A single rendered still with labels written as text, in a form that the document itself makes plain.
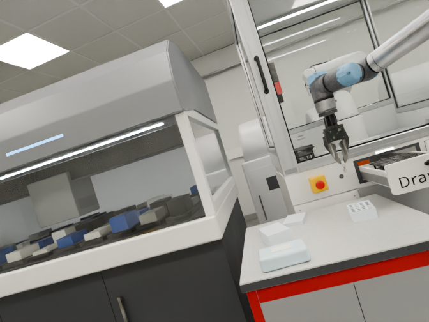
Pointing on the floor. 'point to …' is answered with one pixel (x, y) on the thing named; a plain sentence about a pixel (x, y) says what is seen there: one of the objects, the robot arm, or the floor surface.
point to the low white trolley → (345, 268)
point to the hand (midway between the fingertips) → (341, 160)
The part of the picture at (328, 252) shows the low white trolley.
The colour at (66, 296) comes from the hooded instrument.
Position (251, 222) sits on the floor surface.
